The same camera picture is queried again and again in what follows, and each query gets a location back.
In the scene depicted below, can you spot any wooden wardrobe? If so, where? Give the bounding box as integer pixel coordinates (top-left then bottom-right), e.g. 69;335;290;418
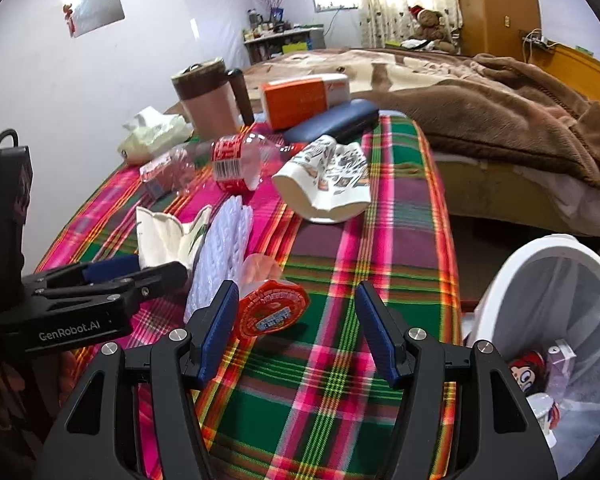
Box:
450;0;543;58

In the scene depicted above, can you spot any pale green tissue pack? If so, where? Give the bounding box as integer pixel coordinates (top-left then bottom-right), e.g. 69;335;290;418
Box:
117;106;193;165

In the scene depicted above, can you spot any person's left hand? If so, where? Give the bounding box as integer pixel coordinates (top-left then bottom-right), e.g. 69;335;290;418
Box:
56;351;78;396

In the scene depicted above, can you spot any brown fleece blanket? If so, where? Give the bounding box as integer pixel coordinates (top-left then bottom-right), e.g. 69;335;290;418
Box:
375;52;600;191

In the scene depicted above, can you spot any clear plastic bottle red label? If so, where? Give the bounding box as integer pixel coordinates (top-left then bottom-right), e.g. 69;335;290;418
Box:
170;134;306;196

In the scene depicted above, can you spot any clear plastic jelly cup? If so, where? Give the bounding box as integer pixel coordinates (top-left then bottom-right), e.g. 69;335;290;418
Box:
236;254;312;342

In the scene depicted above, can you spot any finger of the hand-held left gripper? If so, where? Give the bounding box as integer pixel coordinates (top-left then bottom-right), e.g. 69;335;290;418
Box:
129;261;189;304
22;255;142;291

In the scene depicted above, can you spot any brown pink travel mug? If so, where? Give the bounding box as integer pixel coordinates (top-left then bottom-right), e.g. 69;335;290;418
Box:
171;58;256;142

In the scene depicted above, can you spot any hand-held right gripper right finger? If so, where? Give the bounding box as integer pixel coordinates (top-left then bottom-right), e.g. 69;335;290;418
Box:
355;280;561;480

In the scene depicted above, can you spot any white purple milk carton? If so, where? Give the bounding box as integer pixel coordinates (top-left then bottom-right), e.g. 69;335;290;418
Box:
547;339;577;396

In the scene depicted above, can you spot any orange and white box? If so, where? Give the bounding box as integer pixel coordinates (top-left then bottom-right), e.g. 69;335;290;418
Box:
258;73;351;131

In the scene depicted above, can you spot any tan bed mattress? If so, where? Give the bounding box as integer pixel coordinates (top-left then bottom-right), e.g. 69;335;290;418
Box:
432;157;600;241

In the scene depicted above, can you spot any white round trash bin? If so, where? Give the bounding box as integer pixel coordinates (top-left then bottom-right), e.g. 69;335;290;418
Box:
467;235;600;480

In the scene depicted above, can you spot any cluttered desk shelf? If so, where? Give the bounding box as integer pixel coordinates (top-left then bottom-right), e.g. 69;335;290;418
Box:
242;22;326;66

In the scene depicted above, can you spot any power strip with plugs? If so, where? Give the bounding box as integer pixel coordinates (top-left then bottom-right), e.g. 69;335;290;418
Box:
520;30;556;51

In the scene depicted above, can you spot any white paper wrapper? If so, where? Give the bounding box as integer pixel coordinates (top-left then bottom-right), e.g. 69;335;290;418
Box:
135;205;213;268

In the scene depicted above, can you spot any brown teddy bear red hat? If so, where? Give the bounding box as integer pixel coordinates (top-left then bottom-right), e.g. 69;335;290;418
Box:
405;5;456;53

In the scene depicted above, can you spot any dark blue glasses case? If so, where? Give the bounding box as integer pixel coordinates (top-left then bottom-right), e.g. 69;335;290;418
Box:
282;99;379;145

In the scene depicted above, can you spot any printed paper cup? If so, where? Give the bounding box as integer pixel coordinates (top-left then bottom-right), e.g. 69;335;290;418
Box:
271;135;372;224

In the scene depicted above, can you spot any pink green plaid tablecloth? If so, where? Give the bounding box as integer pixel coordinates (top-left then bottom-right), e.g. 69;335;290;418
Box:
35;112;463;480

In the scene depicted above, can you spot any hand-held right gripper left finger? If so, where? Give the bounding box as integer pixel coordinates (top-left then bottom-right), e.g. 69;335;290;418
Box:
32;280;240;480

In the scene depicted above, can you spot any white yogurt cup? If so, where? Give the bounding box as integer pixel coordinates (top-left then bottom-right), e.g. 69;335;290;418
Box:
525;392;561;448

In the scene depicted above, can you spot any pale pink bedding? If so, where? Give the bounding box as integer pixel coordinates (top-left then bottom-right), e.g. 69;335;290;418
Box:
520;160;600;241

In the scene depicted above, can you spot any silver wall poster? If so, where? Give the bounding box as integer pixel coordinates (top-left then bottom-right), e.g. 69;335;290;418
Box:
62;0;126;38

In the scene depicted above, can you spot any wooden bed headboard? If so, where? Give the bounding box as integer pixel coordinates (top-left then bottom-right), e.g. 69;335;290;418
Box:
540;42;600;123

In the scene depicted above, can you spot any beige printed bed blanket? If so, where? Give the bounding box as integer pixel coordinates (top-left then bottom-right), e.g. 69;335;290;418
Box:
162;47;481;111

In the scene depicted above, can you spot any white foam net sleeve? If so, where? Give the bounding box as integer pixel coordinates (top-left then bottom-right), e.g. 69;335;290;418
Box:
184;195;255;325

